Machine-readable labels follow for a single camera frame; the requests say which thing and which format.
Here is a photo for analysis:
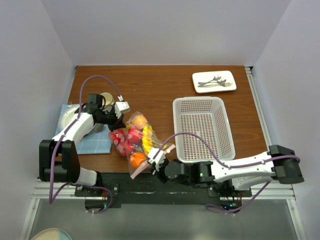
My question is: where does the fake orange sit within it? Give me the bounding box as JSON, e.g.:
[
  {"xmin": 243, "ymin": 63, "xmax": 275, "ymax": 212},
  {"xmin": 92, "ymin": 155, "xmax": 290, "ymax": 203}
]
[{"xmin": 129, "ymin": 152, "xmax": 147, "ymax": 169}]

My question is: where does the fake yellow banana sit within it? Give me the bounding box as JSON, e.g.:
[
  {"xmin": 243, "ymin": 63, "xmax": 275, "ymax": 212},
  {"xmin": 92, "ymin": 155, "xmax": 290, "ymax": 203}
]
[{"xmin": 142, "ymin": 123, "xmax": 154, "ymax": 156}]

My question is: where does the white round plate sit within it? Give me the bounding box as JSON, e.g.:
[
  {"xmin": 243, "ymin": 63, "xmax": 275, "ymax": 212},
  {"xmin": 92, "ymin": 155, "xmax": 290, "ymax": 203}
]
[{"xmin": 56, "ymin": 104, "xmax": 79, "ymax": 134}]

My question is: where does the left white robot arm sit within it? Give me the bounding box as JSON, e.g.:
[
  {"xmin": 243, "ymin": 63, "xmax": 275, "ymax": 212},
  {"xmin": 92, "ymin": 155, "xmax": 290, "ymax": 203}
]
[{"xmin": 39, "ymin": 94, "xmax": 130, "ymax": 202}]

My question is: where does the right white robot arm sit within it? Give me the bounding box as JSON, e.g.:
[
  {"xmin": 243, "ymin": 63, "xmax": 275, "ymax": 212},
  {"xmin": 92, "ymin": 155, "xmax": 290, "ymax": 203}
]
[{"xmin": 147, "ymin": 145, "xmax": 304, "ymax": 197}]

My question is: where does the white plastic basket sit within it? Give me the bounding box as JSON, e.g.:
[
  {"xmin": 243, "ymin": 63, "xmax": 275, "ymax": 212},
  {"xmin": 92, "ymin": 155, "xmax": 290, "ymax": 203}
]
[{"xmin": 172, "ymin": 96, "xmax": 236, "ymax": 164}]

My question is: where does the silver spoon on plate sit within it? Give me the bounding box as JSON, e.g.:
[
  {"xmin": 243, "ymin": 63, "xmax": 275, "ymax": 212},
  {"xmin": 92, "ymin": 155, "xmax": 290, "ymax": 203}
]
[
  {"xmin": 197, "ymin": 79, "xmax": 227, "ymax": 88},
  {"xmin": 198, "ymin": 75, "xmax": 224, "ymax": 88}
]

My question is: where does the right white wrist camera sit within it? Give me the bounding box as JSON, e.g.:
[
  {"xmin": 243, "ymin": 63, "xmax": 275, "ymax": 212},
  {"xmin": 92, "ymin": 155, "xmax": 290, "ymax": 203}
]
[{"xmin": 147, "ymin": 147, "xmax": 166, "ymax": 172}]

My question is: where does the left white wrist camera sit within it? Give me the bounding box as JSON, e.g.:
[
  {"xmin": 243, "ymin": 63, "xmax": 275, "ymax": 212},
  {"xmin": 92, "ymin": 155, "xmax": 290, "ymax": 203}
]
[{"xmin": 114, "ymin": 101, "xmax": 131, "ymax": 119}]

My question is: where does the silver spoon on cloth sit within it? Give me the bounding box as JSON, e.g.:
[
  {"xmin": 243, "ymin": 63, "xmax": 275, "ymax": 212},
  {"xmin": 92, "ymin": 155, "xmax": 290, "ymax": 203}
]
[{"xmin": 92, "ymin": 123, "xmax": 104, "ymax": 133}]

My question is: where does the fake red apple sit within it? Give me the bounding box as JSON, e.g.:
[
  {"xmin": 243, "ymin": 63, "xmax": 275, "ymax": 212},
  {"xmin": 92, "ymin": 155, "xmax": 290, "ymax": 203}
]
[
  {"xmin": 108, "ymin": 128, "xmax": 129, "ymax": 147},
  {"xmin": 124, "ymin": 127, "xmax": 143, "ymax": 156}
]

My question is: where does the pastel round plate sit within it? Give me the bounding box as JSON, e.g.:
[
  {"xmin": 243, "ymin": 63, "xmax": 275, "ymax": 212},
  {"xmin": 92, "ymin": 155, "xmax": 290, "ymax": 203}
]
[{"xmin": 31, "ymin": 228, "xmax": 72, "ymax": 240}]

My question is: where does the silver fork on plate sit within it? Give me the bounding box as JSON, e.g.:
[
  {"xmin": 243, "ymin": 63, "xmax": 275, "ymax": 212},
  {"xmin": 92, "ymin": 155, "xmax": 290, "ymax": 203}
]
[{"xmin": 197, "ymin": 82, "xmax": 233, "ymax": 88}]

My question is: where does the white rectangular plate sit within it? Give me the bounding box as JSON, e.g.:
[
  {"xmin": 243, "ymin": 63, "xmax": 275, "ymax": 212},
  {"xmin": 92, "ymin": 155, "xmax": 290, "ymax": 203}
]
[{"xmin": 192, "ymin": 70, "xmax": 237, "ymax": 94}]

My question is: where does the aluminium rail frame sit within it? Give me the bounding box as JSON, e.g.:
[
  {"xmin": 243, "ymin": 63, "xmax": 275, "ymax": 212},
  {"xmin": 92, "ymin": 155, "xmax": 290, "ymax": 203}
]
[{"xmin": 19, "ymin": 181, "xmax": 307, "ymax": 240}]

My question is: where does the clear zip top bag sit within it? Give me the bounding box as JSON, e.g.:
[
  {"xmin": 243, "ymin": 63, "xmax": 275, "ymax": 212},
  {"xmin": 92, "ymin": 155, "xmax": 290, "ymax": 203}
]
[{"xmin": 108, "ymin": 112, "xmax": 176, "ymax": 179}]

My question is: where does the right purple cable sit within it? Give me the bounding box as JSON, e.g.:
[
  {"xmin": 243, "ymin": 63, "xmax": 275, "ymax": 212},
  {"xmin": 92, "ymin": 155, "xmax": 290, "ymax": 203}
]
[{"xmin": 153, "ymin": 132, "xmax": 302, "ymax": 214}]

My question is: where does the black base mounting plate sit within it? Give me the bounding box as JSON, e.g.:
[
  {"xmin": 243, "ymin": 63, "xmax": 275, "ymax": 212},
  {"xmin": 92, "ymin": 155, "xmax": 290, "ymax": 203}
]
[{"xmin": 71, "ymin": 172, "xmax": 252, "ymax": 210}]

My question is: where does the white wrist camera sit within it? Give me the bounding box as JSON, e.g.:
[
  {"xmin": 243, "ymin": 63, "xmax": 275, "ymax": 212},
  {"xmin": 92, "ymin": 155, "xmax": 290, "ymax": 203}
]
[
  {"xmin": 147, "ymin": 147, "xmax": 166, "ymax": 172},
  {"xmin": 114, "ymin": 101, "xmax": 131, "ymax": 119}
]

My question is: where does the blue checkered cloth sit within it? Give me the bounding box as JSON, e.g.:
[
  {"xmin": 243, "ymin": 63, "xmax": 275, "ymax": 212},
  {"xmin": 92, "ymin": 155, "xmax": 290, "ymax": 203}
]
[{"xmin": 55, "ymin": 103, "xmax": 113, "ymax": 155}]

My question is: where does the beige mug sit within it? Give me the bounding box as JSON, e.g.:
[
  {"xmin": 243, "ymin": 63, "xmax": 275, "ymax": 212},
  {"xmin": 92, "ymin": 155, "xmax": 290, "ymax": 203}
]
[{"xmin": 100, "ymin": 92, "xmax": 115, "ymax": 106}]

